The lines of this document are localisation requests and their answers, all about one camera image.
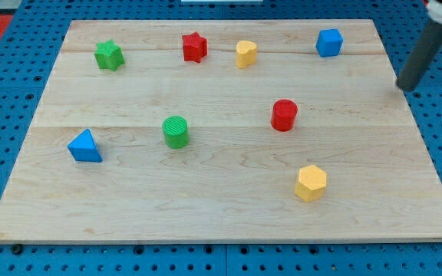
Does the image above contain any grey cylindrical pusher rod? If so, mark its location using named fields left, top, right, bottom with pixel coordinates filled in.
left=396, top=18, right=442, bottom=92

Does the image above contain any green star block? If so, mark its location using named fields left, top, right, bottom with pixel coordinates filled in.
left=94, top=39, right=125, bottom=71

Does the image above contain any red star block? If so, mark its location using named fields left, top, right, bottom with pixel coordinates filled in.
left=182, top=32, right=208, bottom=63

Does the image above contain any wooden board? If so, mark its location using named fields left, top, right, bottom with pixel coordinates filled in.
left=0, top=19, right=442, bottom=245

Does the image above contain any blue cube block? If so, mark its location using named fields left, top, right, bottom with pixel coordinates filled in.
left=315, top=29, right=344, bottom=58

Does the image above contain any red cylinder block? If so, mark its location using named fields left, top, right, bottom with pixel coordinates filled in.
left=270, top=99, right=298, bottom=132

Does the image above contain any yellow heart block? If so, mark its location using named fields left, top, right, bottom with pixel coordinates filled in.
left=236, top=41, right=258, bottom=69

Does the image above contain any yellow hexagon block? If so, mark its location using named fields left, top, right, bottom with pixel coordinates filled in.
left=295, top=165, right=327, bottom=202

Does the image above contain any green cylinder block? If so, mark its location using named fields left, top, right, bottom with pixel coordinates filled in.
left=162, top=116, right=190, bottom=149

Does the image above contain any blue triangle block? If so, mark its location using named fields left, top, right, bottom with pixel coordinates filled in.
left=68, top=129, right=103, bottom=163

